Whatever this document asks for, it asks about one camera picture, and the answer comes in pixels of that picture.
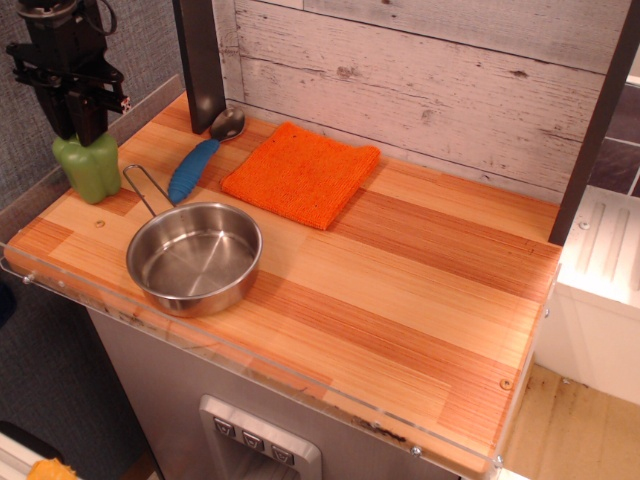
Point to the dark right upright post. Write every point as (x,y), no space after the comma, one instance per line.
(613,85)

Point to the silver dispenser panel with buttons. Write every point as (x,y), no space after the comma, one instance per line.
(244,446)

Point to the grey toy fridge cabinet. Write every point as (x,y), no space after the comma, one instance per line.
(164,384)

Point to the small steel pot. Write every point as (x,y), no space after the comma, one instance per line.
(196,259)

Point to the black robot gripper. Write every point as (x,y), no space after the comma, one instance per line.
(66,55)

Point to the clear acrylic edge guard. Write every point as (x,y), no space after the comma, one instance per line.
(424,351)

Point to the blue handled metal spoon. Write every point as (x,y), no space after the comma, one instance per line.
(227,125)

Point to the orange knitted cloth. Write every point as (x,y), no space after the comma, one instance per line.
(302,176)

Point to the green toy bell pepper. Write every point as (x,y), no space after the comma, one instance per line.
(91,170)

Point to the yellow object at corner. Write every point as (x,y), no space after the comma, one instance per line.
(51,469)

